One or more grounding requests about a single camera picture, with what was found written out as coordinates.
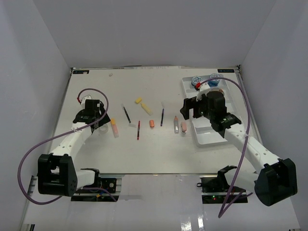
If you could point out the black table label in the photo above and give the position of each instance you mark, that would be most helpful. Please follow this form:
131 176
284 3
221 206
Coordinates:
75 72
226 70

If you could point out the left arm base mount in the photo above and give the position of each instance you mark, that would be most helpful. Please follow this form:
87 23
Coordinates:
106 189

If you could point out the clear tape roll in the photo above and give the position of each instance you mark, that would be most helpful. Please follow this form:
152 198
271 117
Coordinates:
104 128

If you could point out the yellow eraser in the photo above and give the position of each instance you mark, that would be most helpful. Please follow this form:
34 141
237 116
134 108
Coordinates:
138 100

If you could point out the purple pen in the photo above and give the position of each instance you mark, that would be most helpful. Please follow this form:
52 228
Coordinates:
162 114

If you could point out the yellow white highlighter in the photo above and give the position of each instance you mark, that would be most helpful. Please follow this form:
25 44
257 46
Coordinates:
146 109

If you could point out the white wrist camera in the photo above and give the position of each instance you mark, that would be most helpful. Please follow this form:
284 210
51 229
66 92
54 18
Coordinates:
88 97
204 89

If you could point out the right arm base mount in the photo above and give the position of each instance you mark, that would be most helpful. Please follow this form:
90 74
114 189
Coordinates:
212 193

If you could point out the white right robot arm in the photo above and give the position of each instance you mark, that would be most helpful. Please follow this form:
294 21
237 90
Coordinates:
276 179

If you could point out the orange pink highlighter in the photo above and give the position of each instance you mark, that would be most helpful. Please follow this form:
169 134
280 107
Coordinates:
114 128

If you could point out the black pen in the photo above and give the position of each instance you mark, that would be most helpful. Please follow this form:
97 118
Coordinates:
126 113

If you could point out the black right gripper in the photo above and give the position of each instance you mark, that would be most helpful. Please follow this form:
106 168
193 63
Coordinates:
191 103

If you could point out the blue tape roll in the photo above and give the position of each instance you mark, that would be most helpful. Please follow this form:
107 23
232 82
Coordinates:
196 81
214 80

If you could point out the pink white eraser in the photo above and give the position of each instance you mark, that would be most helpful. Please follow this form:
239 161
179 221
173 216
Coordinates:
183 127

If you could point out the right black table label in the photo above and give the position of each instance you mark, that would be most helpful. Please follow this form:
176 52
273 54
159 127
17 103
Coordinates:
226 70

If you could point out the red pen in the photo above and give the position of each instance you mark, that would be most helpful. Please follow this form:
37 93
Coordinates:
138 130

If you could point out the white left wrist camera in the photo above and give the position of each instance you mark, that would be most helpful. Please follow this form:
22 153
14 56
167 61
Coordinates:
88 97

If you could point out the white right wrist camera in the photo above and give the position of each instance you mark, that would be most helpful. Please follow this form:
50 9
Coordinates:
204 89

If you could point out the left black table label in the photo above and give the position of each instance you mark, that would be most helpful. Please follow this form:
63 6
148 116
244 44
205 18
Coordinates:
75 72

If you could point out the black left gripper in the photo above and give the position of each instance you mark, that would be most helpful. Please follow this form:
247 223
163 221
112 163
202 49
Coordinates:
105 119

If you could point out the white compartment tray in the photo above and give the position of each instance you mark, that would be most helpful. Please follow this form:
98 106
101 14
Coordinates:
204 135

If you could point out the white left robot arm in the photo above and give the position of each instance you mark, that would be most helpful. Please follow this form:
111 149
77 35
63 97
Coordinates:
56 171

